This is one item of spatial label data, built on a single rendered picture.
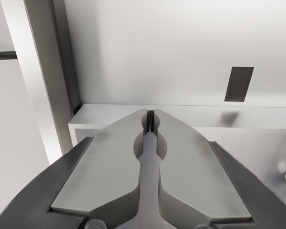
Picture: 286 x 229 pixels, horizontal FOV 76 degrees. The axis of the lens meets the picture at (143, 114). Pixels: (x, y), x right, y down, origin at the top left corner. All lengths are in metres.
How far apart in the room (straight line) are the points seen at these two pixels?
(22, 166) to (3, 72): 0.75
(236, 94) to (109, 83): 0.11
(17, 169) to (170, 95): 1.70
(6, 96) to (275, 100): 1.39
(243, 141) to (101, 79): 0.14
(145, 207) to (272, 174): 0.15
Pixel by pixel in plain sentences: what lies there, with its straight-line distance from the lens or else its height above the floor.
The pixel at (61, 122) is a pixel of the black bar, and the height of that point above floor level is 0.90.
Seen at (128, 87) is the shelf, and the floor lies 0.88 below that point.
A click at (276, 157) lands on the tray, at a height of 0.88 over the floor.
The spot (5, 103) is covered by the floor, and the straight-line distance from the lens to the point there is 1.47.
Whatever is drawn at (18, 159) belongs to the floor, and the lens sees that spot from 1.72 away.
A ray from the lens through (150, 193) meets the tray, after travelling 0.23.
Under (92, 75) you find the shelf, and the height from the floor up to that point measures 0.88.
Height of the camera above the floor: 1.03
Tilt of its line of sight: 62 degrees down
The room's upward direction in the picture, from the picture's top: 174 degrees counter-clockwise
